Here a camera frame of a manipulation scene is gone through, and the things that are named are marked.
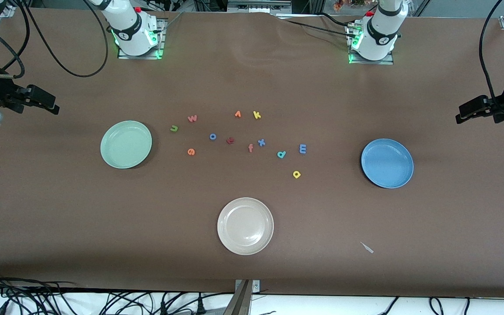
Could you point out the dark red foam letter t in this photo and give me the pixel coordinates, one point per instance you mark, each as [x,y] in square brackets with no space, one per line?
[230,140]

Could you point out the white tape scrap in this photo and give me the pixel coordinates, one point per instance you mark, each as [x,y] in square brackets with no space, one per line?
[367,247]

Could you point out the beige plate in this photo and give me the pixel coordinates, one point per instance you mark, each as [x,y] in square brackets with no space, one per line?
[245,226]

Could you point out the small metal bracket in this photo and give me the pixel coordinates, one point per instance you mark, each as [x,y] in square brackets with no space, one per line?
[256,286]

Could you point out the grey metal bar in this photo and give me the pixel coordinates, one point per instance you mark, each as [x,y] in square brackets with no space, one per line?
[239,302]

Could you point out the brown table cover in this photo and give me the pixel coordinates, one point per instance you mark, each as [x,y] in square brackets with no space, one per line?
[252,78]

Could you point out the blue foam letter m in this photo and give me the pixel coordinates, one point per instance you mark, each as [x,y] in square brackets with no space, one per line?
[302,148]

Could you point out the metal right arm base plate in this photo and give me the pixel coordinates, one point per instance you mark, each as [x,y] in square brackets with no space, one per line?
[138,57]

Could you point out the pink foam letter w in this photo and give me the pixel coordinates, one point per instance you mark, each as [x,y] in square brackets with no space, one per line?
[192,118]

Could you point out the blue foam letter x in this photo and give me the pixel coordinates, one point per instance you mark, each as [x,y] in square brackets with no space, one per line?
[261,142]

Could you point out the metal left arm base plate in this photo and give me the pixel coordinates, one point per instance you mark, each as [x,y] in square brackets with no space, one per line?
[370,62]

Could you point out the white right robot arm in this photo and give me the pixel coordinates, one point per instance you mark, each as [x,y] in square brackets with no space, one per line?
[131,30]

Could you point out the green plate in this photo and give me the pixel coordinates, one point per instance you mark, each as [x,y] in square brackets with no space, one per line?
[126,145]

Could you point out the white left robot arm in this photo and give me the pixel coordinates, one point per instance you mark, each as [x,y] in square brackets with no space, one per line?
[379,35]

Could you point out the teal foam letter p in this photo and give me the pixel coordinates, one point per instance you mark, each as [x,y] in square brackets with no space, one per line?
[284,153]

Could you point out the yellow foam letter k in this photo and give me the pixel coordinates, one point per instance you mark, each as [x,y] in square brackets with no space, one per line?
[256,115]

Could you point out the grey metal frame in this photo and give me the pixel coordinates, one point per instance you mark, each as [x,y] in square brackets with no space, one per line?
[258,5]

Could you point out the blue plate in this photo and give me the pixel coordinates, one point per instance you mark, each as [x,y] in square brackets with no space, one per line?
[387,163]

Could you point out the orange object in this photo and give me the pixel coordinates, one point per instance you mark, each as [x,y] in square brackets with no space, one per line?
[339,5]

